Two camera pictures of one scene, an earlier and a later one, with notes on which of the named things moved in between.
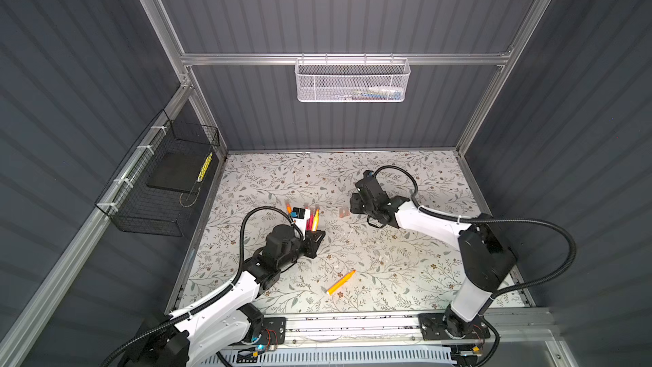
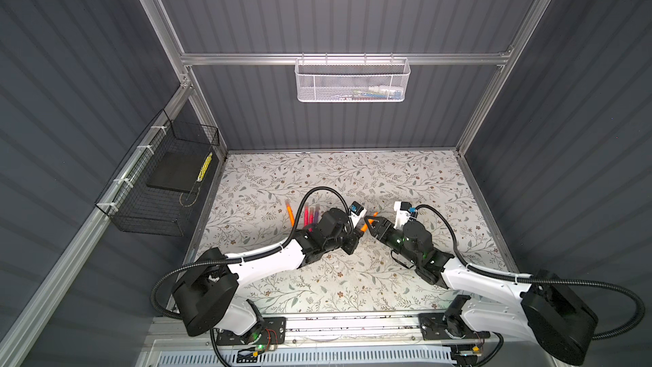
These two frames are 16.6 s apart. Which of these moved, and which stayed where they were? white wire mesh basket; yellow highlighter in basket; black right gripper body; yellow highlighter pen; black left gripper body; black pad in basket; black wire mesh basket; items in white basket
Moved: black right gripper body; yellow highlighter pen; black left gripper body
Stayed: white wire mesh basket; items in white basket; yellow highlighter in basket; black pad in basket; black wire mesh basket
